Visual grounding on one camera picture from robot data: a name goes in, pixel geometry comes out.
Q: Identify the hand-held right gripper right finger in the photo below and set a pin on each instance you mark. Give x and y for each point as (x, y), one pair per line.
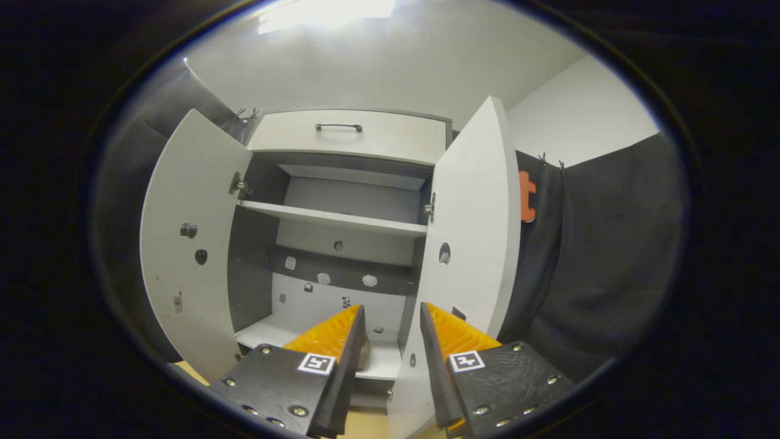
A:
(434, 378)

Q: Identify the white shoe cabinet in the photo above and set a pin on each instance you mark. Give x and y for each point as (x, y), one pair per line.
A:
(341, 201)

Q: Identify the white cabinet shelf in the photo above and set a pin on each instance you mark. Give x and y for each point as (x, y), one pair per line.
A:
(335, 218)

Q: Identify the white cabinet door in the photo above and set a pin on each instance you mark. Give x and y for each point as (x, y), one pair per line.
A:
(183, 183)
(475, 183)

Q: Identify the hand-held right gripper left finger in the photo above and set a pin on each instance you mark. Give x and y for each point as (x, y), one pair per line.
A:
(347, 384)

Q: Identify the white cabinet drawer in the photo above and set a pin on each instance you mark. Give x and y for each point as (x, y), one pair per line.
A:
(396, 140)

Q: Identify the metal door hinge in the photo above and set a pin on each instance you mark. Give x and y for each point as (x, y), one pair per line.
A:
(237, 185)
(431, 207)

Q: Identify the brown shoe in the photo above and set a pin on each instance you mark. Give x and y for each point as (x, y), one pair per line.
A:
(363, 355)

